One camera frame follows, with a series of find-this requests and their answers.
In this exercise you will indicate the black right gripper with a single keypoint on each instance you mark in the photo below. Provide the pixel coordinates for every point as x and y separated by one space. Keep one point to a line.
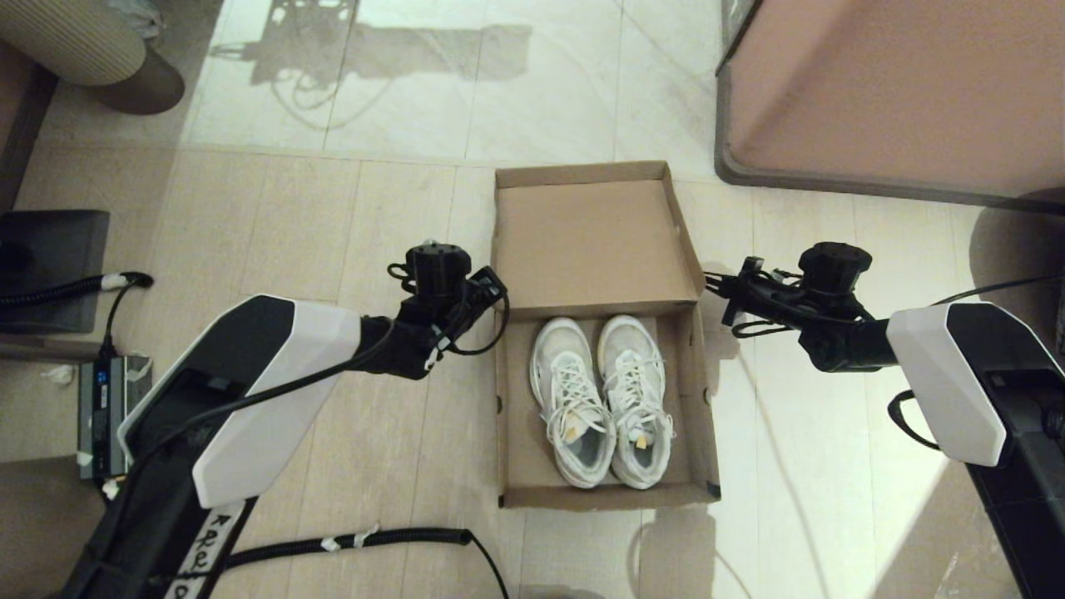
832 283

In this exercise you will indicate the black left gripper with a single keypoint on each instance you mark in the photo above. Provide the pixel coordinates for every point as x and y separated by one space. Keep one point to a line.
437 283

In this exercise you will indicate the brown cardboard shoe box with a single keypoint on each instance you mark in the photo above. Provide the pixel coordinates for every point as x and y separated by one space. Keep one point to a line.
591 241

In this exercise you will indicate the white mesh sneaker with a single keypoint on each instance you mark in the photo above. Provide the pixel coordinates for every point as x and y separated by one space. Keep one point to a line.
636 399
574 416

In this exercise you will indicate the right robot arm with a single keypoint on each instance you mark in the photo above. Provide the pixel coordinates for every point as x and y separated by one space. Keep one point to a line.
957 383

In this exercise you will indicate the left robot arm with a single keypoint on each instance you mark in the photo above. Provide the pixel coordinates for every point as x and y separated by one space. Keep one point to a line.
250 399

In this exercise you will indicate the grey power supply box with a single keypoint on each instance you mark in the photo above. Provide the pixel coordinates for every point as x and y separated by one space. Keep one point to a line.
100 416

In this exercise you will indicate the pink cabinet with grey base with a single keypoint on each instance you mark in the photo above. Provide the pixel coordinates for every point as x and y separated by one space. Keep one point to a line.
899 91

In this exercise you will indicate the long black corrugated conduit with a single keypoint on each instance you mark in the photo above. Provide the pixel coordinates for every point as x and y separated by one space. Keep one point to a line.
333 545

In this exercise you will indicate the short black corrugated conduit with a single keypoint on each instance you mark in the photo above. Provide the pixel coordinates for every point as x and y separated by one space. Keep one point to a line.
58 291

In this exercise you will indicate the white paper scrap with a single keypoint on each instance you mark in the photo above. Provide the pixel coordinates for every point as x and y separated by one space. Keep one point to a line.
58 374

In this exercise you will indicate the dark grey square block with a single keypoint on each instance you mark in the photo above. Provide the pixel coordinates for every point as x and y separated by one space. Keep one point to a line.
50 241

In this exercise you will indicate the grey crumpled cloth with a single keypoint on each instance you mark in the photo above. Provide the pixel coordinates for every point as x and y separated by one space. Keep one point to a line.
137 15

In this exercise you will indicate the ribbed beige round stool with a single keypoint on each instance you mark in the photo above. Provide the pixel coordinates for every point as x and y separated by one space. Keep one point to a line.
75 42

